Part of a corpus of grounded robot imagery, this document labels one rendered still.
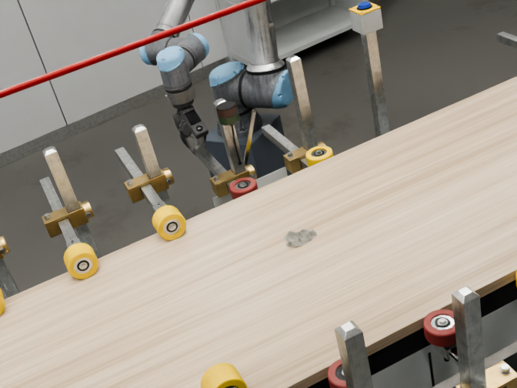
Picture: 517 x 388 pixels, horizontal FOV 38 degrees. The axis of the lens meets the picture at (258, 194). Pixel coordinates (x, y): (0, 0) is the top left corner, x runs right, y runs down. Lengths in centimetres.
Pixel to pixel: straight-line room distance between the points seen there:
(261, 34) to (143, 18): 219
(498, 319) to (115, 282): 93
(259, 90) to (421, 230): 125
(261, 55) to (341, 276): 133
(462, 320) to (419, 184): 71
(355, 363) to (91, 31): 386
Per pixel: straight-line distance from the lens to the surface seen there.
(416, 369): 176
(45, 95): 493
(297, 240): 190
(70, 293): 201
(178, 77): 243
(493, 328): 184
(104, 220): 403
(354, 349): 128
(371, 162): 218
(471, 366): 149
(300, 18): 555
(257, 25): 290
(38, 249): 402
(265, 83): 293
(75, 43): 490
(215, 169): 239
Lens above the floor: 203
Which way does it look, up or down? 32 degrees down
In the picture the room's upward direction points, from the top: 14 degrees counter-clockwise
